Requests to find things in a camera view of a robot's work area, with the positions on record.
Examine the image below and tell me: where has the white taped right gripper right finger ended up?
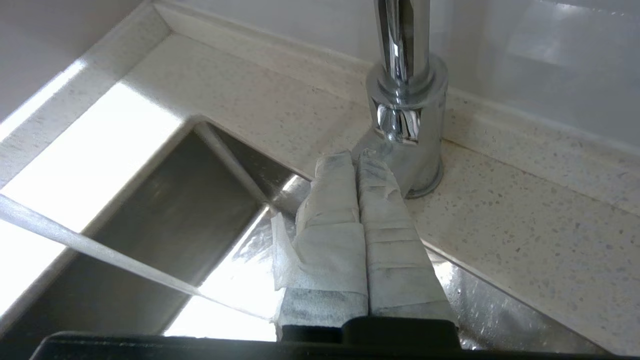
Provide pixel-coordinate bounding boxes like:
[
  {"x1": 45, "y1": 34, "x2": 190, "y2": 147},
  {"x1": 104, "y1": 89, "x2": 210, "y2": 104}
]
[{"x1": 357, "y1": 148, "x2": 459, "y2": 327}]

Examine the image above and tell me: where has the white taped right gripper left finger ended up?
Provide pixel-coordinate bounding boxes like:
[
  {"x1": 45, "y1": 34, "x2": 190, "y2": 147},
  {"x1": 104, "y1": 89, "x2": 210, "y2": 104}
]
[{"x1": 271, "y1": 149, "x2": 370, "y2": 342}]

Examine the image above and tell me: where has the stainless steel sink basin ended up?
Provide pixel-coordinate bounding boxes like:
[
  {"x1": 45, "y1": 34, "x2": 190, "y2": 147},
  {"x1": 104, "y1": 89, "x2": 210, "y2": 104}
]
[{"x1": 0, "y1": 116, "x2": 606, "y2": 353}]

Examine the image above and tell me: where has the tall chrome faucet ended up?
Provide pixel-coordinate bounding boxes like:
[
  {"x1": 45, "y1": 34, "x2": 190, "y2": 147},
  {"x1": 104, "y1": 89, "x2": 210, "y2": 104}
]
[{"x1": 352, "y1": 0, "x2": 449, "y2": 199}]

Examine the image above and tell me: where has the tall pale cabinet side panel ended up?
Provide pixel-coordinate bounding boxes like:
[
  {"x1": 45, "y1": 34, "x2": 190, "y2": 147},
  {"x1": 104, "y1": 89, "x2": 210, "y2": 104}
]
[{"x1": 0, "y1": 0, "x2": 151, "y2": 123}]

